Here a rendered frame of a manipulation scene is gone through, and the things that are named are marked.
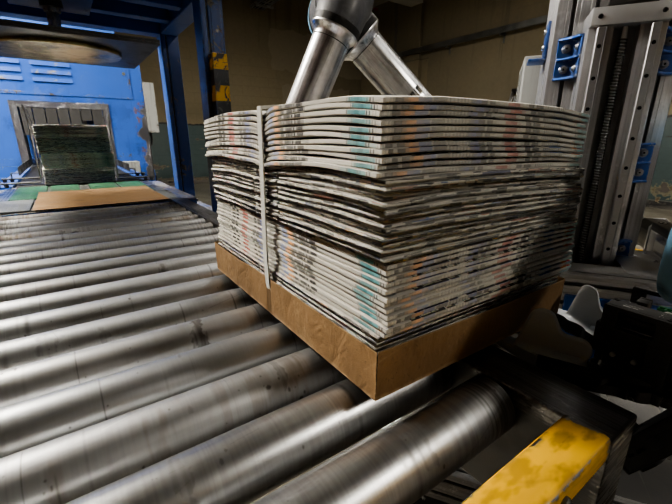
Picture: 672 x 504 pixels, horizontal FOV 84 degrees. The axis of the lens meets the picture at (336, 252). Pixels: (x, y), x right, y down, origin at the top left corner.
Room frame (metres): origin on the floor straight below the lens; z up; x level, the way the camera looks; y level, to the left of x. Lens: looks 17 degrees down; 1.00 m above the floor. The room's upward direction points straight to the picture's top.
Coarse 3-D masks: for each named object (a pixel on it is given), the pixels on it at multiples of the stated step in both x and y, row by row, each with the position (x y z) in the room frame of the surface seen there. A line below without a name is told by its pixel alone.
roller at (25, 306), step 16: (176, 272) 0.56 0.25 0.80; (192, 272) 0.56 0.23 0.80; (208, 272) 0.57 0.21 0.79; (80, 288) 0.49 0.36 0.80; (96, 288) 0.49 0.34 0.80; (112, 288) 0.50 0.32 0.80; (128, 288) 0.51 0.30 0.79; (144, 288) 0.52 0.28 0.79; (0, 304) 0.44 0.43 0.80; (16, 304) 0.44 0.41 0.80; (32, 304) 0.45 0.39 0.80; (48, 304) 0.45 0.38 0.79; (64, 304) 0.46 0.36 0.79
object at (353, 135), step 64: (320, 128) 0.30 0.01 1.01; (384, 128) 0.25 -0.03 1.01; (448, 128) 0.28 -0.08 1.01; (512, 128) 0.33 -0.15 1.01; (320, 192) 0.30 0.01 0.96; (384, 192) 0.24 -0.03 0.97; (448, 192) 0.28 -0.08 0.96; (512, 192) 0.33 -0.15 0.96; (576, 192) 0.39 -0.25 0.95; (320, 256) 0.31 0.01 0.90; (384, 256) 0.24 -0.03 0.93; (448, 256) 0.28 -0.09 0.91; (512, 256) 0.33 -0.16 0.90; (384, 320) 0.25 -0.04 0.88; (448, 320) 0.30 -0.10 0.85
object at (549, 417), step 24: (216, 216) 0.99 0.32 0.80; (480, 360) 0.31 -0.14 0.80; (504, 360) 0.31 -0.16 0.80; (456, 384) 0.31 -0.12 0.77; (504, 384) 0.28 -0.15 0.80; (528, 384) 0.27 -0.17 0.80; (552, 384) 0.27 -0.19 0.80; (528, 408) 0.26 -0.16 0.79; (552, 408) 0.24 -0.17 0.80; (576, 408) 0.24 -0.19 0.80; (600, 408) 0.24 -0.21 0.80; (528, 432) 0.25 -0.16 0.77; (624, 432) 0.22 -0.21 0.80; (480, 456) 0.29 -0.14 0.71; (504, 456) 0.27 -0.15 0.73; (624, 456) 0.23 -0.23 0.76; (480, 480) 0.28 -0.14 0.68; (600, 480) 0.21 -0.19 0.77
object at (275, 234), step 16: (256, 112) 0.41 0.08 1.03; (272, 112) 0.38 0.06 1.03; (256, 128) 0.41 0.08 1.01; (272, 128) 0.38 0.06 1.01; (256, 144) 0.41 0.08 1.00; (272, 144) 0.38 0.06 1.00; (256, 160) 0.41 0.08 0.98; (272, 160) 0.38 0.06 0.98; (288, 160) 0.39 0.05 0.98; (256, 176) 0.42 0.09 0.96; (272, 176) 0.39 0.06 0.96; (256, 192) 0.42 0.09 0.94; (272, 192) 0.39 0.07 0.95; (256, 208) 0.42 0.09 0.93; (272, 208) 0.39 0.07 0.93; (272, 224) 0.40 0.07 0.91; (272, 240) 0.39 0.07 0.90; (272, 256) 0.40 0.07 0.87; (272, 272) 0.40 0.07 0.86
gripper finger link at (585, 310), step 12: (588, 288) 0.39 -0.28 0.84; (576, 300) 0.40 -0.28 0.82; (588, 300) 0.38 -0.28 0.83; (564, 312) 0.41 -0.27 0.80; (576, 312) 0.39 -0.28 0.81; (588, 312) 0.38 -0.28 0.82; (600, 312) 0.37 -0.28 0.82; (564, 324) 0.39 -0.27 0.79; (576, 324) 0.38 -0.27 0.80; (588, 324) 0.37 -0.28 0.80; (576, 336) 0.38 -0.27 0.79; (588, 336) 0.36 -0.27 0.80
